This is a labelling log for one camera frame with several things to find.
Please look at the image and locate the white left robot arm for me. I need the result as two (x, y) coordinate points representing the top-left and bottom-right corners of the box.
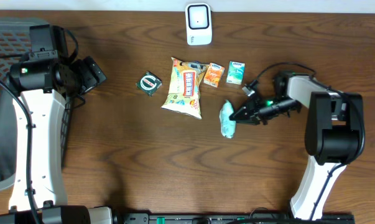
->
(0, 24), (122, 224)

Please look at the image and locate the green Kleenex tissue pack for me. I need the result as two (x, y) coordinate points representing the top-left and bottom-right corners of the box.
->
(226, 61), (245, 85)

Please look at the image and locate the green white small pack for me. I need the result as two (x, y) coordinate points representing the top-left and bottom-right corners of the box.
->
(136, 71), (162, 96)

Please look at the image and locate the dark grey plastic basket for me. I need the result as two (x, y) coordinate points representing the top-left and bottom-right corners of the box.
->
(0, 17), (75, 192)

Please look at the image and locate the mint green wipes pack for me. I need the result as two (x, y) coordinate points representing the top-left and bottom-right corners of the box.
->
(220, 100), (236, 139)

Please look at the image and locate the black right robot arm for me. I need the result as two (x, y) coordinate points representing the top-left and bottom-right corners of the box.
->
(229, 70), (365, 221)

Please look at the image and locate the orange Kleenex tissue pack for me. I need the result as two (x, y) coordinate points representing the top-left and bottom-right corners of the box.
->
(203, 63), (225, 88)

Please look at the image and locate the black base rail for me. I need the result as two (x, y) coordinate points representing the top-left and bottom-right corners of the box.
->
(121, 211), (356, 224)

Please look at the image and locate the yellow wet wipes pack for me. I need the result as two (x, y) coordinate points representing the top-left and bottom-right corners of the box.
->
(161, 57), (209, 119)

